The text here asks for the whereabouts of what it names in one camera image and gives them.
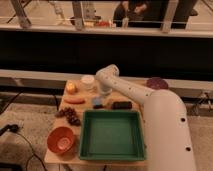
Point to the green plastic tray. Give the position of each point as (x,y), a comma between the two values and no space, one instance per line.
(114,135)

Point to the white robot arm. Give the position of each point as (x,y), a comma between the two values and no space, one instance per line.
(167,134)

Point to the dark grape bunch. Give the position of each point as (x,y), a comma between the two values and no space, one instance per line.
(70,114)

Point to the blue sponge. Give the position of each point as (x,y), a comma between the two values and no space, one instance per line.
(97,102)

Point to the orange sausage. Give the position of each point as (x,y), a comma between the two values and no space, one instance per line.
(74,100)

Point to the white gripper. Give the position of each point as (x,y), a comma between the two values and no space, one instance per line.
(104,90)

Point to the person in background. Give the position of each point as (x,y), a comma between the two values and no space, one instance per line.
(133,11)

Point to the black rectangular block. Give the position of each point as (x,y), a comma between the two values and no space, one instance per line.
(121,105)

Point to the white cup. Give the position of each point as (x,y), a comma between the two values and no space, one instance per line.
(88,81)

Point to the orange bowl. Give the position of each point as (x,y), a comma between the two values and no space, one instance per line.
(60,140)

